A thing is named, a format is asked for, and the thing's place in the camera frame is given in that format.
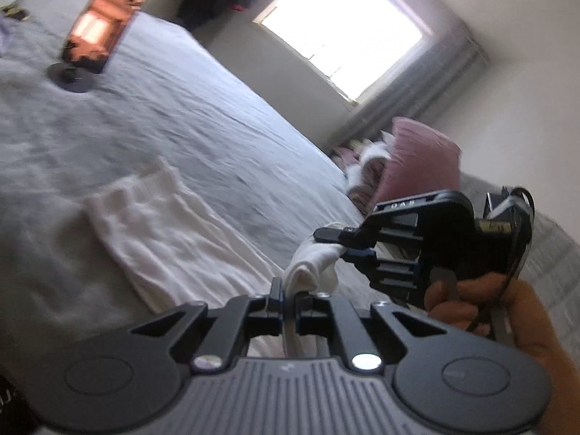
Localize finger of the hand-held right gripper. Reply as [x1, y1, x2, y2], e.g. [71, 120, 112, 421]
[342, 247, 378, 273]
[314, 225, 377, 246]

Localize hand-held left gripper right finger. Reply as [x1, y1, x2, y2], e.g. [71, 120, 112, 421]
[294, 292, 447, 370]

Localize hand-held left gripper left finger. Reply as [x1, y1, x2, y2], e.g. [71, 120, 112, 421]
[129, 276, 286, 370]

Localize white pants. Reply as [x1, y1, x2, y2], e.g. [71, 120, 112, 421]
[84, 158, 363, 359]

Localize person's right hand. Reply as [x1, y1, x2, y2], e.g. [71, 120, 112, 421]
[423, 272, 551, 363]

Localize pink pillow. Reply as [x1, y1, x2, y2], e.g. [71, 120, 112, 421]
[374, 117, 463, 211]

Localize grey curtain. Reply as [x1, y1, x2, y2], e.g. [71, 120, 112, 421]
[344, 22, 490, 137]

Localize grey sheeted bed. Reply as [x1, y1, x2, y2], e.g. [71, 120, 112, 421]
[0, 0, 454, 372]

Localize window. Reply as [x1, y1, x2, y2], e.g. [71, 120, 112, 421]
[254, 0, 436, 103]

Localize black round phone stand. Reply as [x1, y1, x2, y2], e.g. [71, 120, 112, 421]
[47, 61, 98, 94]

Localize small yellow black tool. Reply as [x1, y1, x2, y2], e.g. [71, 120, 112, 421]
[0, 0, 30, 21]

